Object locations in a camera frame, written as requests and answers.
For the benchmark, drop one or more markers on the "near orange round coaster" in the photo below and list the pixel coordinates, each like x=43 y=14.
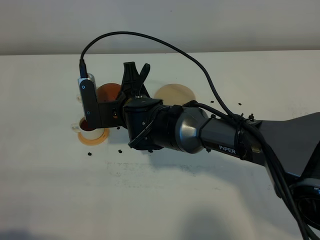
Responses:
x=94 y=142

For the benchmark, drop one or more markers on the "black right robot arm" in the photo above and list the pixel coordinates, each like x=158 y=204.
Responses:
x=290 y=149

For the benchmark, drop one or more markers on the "brown clay teapot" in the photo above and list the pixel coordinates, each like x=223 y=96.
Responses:
x=108 y=92

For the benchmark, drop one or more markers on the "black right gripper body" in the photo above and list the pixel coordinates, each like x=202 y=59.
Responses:
x=139 y=110

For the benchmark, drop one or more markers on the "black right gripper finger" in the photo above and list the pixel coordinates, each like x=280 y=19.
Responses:
x=144 y=73

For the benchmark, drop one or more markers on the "beige round teapot coaster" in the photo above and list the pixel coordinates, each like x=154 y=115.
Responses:
x=174 y=94

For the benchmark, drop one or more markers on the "near white teacup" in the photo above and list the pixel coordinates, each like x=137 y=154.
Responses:
x=83 y=127

